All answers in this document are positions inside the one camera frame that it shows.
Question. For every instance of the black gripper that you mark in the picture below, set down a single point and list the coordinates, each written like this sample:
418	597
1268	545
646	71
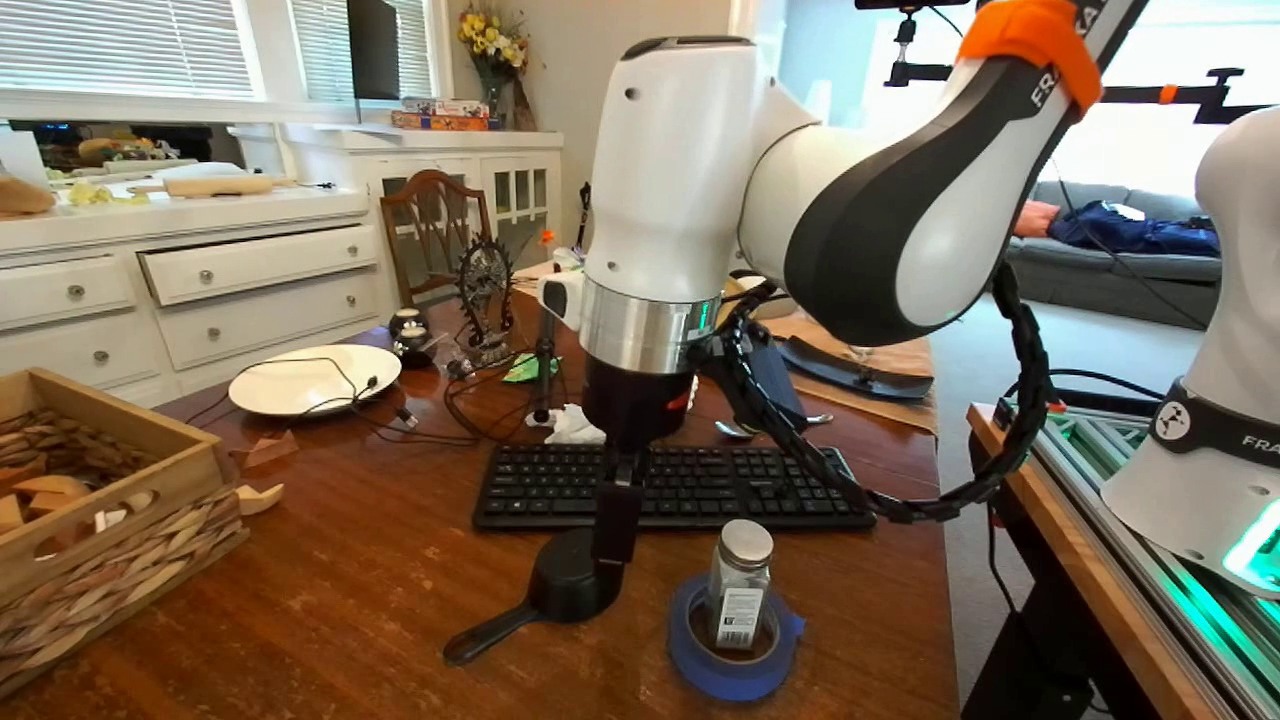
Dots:
636	405

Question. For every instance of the small silver lid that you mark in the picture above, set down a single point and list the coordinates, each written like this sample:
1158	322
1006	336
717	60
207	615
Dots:
746	541

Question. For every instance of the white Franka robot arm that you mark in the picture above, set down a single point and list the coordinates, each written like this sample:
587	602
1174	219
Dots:
681	173

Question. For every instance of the small glass jar container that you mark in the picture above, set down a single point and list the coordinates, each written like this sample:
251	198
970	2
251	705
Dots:
736	606

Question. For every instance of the crumpled white tissue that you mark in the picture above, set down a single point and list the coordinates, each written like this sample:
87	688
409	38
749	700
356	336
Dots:
572	424

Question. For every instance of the black computer keyboard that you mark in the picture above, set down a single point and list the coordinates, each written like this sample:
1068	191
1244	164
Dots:
746	484

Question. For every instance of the long black rod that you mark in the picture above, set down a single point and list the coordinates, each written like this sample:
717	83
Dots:
549	361

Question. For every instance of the small green object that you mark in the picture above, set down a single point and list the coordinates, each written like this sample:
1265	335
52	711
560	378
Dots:
526	368

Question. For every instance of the blue tape roll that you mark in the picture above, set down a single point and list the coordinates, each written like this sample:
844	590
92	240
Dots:
727	683

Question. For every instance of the silver metal spoon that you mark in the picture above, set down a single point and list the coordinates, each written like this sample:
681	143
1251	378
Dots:
792	424

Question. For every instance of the long wooden stick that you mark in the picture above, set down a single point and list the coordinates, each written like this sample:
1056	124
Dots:
864	405

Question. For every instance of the small dark jar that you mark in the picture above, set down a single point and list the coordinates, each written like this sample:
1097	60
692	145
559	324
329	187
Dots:
409	336

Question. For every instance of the thin metal utensil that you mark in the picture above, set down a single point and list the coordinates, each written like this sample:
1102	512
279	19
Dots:
340	381

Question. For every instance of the dark ornate wooden chair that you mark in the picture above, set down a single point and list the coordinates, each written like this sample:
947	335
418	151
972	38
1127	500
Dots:
427	240

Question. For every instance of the white round plate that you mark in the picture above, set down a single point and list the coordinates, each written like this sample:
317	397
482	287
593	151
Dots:
300	387

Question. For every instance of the small wood piece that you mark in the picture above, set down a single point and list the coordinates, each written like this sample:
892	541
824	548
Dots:
261	500
271	448

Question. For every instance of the white glass-door cabinet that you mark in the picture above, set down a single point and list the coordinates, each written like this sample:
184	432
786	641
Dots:
464	173

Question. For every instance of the robot mounting cart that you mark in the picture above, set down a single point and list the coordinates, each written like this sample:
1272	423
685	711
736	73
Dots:
1064	584

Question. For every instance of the white drawer dresser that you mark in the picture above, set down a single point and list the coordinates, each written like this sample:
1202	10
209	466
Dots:
200	287

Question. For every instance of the yellow flowers in vase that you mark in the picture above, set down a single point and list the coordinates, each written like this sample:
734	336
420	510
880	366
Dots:
495	54

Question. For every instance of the pink cushion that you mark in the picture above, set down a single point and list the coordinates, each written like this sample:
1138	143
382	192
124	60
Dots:
1034	223

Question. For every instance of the wooden cutting board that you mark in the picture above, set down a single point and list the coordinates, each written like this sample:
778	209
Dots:
227	187

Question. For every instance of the wooden slat basket crate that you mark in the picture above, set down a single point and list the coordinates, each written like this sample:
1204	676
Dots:
92	563

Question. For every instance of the grey sofa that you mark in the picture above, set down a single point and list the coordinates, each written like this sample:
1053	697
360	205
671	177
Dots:
1104	281

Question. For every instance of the blue cloth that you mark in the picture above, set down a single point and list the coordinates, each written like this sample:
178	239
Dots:
1134	230

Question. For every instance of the white window blinds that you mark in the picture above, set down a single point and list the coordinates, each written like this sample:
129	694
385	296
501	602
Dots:
122	41

